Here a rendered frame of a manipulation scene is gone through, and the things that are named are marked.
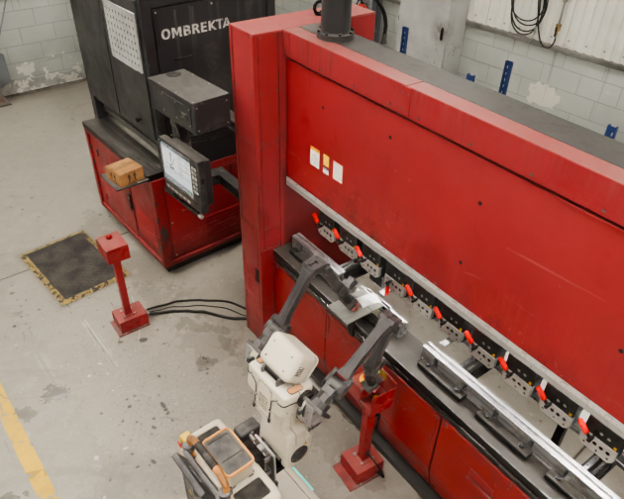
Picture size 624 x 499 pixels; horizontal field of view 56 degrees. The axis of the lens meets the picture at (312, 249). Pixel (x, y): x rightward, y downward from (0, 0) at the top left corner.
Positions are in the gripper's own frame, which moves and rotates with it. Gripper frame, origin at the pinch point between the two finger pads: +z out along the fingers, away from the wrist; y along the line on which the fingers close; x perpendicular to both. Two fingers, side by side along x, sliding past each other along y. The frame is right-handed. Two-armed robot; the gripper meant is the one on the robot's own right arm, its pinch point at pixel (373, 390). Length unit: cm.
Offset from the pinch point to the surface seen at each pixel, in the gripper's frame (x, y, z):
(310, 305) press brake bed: 84, 10, 14
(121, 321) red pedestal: 194, -101, 42
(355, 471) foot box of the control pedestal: 0, -24, 64
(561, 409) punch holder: -76, 46, -35
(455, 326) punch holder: -17, 42, -36
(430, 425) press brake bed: -24.1, 16.1, 20.5
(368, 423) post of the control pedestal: 2.8, -6.4, 31.1
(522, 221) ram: -36, 62, -105
